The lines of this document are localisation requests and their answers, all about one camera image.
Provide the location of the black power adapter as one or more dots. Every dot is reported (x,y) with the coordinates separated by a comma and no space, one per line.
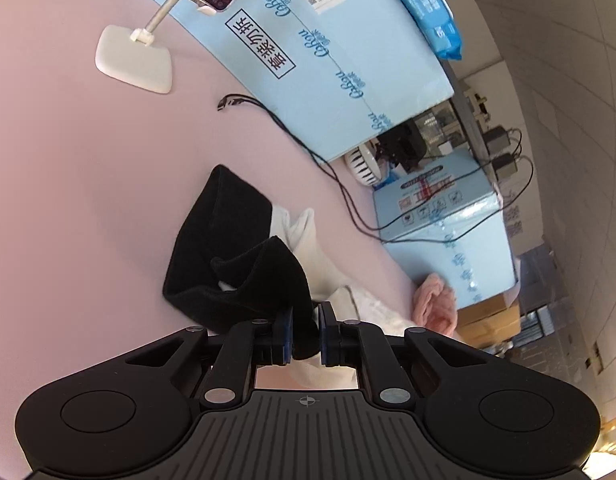
(497,140)
(505,166)

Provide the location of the pink knit sweater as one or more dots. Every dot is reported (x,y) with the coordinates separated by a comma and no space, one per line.
(433,305)

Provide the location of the white shirt with black cuffs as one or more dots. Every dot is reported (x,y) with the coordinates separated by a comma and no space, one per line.
(198,270)

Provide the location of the large light blue cardboard box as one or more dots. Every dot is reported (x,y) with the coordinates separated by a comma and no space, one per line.
(338,35)

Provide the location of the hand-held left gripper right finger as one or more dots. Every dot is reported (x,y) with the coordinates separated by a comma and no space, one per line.
(326,335)

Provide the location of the brown cardboard box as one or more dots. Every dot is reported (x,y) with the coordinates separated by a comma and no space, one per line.
(493,322)

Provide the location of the blue wet wipes packet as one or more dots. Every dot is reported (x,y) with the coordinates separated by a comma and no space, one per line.
(423,5)

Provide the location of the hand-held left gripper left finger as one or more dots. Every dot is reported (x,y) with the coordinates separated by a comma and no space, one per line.
(287,335)

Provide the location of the dark grey desk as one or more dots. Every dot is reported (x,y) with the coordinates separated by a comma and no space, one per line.
(468,110)

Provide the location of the small light blue cardboard box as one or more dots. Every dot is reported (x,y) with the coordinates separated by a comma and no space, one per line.
(453,240)

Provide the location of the black device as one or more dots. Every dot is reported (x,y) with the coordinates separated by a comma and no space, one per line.
(400,145)

